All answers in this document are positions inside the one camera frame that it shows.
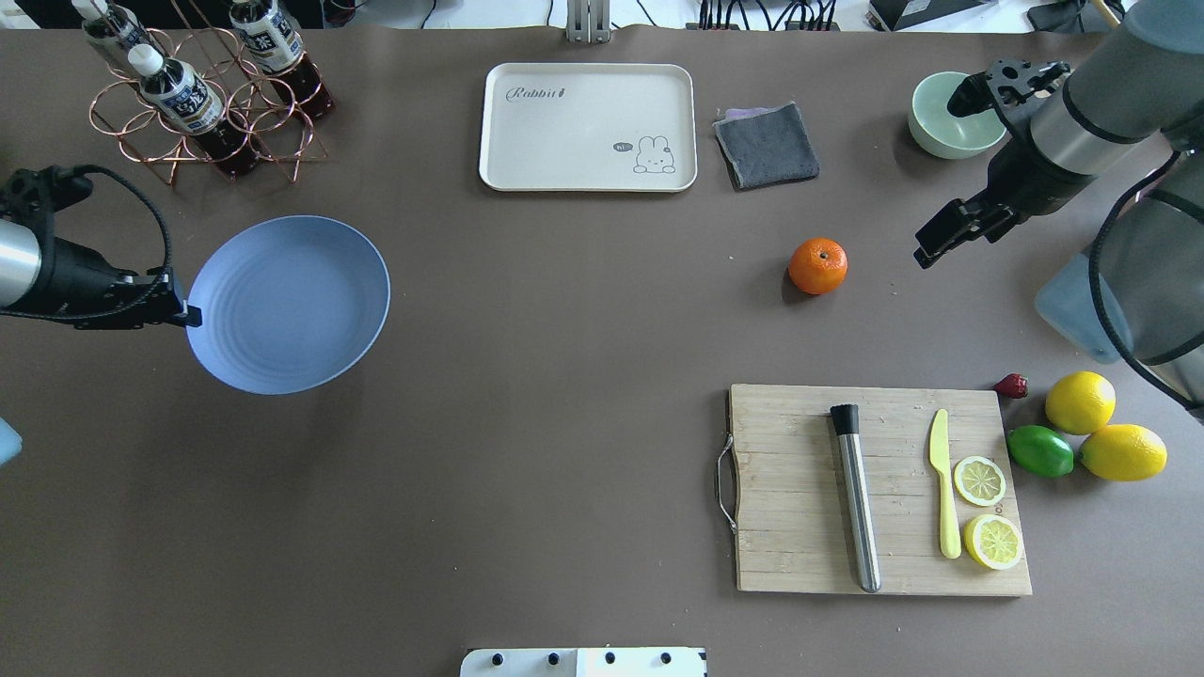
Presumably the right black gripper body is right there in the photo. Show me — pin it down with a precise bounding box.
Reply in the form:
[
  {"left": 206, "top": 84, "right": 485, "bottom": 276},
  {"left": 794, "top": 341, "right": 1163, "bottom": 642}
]
[{"left": 976, "top": 141, "right": 1092, "bottom": 236}]

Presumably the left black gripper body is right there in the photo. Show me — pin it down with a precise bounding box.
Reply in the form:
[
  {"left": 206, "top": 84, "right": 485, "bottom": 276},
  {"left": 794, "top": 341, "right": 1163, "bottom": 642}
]
[{"left": 39, "top": 237, "right": 181, "bottom": 330}]

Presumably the blue plate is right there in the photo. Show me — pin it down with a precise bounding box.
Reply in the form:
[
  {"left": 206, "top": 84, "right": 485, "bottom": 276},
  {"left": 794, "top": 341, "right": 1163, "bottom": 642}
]
[{"left": 185, "top": 214, "right": 391, "bottom": 396}]

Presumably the orange fruit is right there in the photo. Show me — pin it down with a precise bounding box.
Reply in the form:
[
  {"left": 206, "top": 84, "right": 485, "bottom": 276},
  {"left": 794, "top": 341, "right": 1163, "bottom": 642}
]
[{"left": 786, "top": 237, "right": 848, "bottom": 295}]

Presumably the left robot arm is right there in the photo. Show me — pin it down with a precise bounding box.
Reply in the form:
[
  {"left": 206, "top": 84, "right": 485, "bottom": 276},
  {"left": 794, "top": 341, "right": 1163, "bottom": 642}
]
[{"left": 1, "top": 220, "right": 203, "bottom": 330}]

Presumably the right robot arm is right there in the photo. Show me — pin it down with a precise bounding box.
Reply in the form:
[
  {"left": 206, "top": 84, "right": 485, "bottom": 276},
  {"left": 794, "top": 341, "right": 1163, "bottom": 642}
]
[{"left": 914, "top": 1, "right": 1203, "bottom": 418}]

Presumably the green bowl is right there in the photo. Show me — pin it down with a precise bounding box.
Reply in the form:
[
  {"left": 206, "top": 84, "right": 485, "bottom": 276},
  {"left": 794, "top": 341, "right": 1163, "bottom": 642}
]
[{"left": 908, "top": 71, "right": 1007, "bottom": 160}]

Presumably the red strawberry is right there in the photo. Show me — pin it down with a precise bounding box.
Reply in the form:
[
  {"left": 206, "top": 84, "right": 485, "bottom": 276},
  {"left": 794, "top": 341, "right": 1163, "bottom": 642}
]
[{"left": 992, "top": 372, "right": 1029, "bottom": 400}]

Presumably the yellow lemon inner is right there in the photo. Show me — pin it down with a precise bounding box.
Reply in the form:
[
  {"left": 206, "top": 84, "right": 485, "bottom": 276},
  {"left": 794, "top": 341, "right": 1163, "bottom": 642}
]
[{"left": 1044, "top": 371, "right": 1117, "bottom": 434}]

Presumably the yellow lemon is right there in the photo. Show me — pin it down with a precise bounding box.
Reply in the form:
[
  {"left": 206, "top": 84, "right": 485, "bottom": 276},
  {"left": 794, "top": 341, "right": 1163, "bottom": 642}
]
[
  {"left": 1044, "top": 371, "right": 1117, "bottom": 434},
  {"left": 1079, "top": 424, "right": 1168, "bottom": 481}
]

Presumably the tea bottle two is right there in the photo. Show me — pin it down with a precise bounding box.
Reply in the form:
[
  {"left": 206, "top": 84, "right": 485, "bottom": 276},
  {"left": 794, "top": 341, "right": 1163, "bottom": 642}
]
[{"left": 128, "top": 45, "right": 259, "bottom": 177}]

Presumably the grey folded cloth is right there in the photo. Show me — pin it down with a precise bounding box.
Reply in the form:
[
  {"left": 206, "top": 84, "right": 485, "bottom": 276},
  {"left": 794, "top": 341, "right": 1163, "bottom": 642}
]
[{"left": 712, "top": 102, "right": 821, "bottom": 190}]

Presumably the green lime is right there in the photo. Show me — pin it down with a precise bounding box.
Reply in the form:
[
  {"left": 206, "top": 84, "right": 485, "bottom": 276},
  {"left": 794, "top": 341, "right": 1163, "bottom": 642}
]
[{"left": 1007, "top": 425, "right": 1075, "bottom": 479}]

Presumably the yellow plastic knife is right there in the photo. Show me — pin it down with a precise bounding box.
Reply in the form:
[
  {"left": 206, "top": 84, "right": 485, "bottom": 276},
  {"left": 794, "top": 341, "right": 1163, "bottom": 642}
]
[{"left": 927, "top": 408, "right": 962, "bottom": 559}]

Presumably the lemon slice inner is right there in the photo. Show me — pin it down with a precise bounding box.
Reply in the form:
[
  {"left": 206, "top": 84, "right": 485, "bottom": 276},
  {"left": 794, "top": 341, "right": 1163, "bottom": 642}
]
[{"left": 952, "top": 457, "right": 1007, "bottom": 510}]

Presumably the tea bottle three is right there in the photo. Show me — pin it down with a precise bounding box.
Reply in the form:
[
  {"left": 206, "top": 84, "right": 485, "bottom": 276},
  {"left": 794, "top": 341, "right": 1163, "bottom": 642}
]
[{"left": 71, "top": 0, "right": 166, "bottom": 71}]

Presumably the yellow lemon outer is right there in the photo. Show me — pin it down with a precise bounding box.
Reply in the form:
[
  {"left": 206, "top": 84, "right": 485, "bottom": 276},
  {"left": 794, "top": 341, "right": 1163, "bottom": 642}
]
[{"left": 1079, "top": 424, "right": 1168, "bottom": 481}]

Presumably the tea bottle one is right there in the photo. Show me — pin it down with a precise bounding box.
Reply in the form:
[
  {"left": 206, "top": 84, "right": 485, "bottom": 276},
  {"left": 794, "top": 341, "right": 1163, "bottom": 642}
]
[{"left": 229, "top": 1, "right": 336, "bottom": 120}]

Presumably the steel muddler black tip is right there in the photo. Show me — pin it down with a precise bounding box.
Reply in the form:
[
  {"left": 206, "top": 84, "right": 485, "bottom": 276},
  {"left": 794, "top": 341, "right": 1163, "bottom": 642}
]
[{"left": 830, "top": 404, "right": 883, "bottom": 594}]

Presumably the wooden cutting board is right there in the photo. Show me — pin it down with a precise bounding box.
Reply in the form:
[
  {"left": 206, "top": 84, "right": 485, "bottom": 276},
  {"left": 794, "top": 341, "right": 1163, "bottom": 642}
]
[{"left": 718, "top": 383, "right": 1032, "bottom": 597}]

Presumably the lemon slice near edge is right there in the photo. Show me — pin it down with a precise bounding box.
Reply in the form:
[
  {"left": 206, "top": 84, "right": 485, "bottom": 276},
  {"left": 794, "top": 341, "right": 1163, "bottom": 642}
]
[{"left": 962, "top": 514, "right": 1023, "bottom": 571}]

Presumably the cream rabbit tray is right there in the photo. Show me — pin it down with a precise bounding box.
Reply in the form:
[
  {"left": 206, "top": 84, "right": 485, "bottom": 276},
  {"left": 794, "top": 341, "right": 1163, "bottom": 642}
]
[{"left": 478, "top": 63, "right": 698, "bottom": 193}]

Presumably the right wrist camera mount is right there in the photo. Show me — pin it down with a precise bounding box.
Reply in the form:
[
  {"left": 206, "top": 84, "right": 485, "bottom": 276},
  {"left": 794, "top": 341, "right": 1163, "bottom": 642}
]
[{"left": 946, "top": 59, "right": 1072, "bottom": 118}]

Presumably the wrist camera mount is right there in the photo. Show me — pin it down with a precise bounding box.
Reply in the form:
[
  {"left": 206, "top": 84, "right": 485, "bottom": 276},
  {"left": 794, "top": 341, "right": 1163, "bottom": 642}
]
[
  {"left": 946, "top": 59, "right": 1072, "bottom": 118},
  {"left": 1, "top": 165, "right": 93, "bottom": 228}
]

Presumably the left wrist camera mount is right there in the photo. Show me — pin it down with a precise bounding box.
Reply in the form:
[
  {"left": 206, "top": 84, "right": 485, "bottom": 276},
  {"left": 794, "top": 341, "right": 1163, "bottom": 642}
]
[{"left": 1, "top": 165, "right": 93, "bottom": 228}]

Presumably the copper wire bottle rack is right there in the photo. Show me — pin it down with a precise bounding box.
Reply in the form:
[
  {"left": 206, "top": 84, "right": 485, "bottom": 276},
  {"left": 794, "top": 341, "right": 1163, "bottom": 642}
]
[{"left": 72, "top": 1, "right": 335, "bottom": 177}]

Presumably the aluminium frame post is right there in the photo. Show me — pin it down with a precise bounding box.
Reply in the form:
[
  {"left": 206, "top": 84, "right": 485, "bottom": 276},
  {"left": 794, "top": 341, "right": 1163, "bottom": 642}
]
[{"left": 566, "top": 0, "right": 610, "bottom": 45}]

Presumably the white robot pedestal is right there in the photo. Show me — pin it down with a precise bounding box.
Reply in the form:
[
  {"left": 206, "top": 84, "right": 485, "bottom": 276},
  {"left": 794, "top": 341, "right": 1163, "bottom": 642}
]
[{"left": 459, "top": 646, "right": 708, "bottom": 676}]

